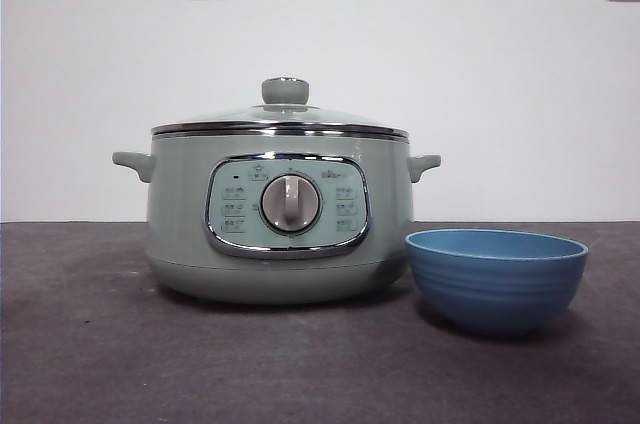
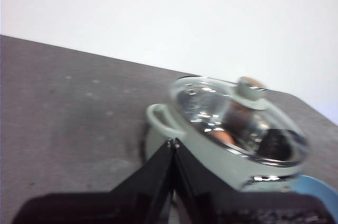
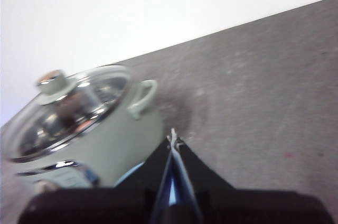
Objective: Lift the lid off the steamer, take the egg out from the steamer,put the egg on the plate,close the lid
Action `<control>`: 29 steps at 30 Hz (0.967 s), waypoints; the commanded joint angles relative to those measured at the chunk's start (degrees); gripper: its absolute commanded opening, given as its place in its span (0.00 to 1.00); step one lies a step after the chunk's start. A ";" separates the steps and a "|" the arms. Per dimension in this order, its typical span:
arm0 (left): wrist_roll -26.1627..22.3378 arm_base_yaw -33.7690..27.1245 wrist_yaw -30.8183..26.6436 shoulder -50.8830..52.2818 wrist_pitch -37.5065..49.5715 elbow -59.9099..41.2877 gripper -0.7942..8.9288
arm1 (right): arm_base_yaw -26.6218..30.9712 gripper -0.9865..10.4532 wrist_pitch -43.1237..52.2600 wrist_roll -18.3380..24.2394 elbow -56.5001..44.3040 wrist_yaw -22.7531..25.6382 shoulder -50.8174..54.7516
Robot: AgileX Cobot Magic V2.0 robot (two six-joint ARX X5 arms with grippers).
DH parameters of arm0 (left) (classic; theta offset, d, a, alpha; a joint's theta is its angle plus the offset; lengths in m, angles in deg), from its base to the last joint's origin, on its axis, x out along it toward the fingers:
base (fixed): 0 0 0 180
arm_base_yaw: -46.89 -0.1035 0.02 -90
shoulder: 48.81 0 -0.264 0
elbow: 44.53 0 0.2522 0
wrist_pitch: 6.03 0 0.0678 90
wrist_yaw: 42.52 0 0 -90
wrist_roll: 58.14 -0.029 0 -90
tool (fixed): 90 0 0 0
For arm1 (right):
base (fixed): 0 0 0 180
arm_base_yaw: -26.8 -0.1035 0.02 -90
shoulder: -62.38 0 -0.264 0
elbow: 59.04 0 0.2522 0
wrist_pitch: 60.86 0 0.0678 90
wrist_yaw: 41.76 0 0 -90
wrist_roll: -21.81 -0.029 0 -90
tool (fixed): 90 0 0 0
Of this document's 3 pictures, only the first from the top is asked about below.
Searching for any glass lid with green knob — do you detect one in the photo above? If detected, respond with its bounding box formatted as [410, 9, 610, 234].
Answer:
[151, 76, 409, 138]

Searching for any pale green electric steamer pot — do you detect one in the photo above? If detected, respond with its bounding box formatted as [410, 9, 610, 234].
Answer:
[111, 129, 442, 304]

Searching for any grey round control dial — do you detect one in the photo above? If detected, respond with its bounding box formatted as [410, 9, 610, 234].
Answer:
[260, 173, 322, 235]

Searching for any blue ribbed bowl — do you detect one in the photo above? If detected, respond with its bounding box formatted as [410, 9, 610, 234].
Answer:
[404, 229, 590, 338]

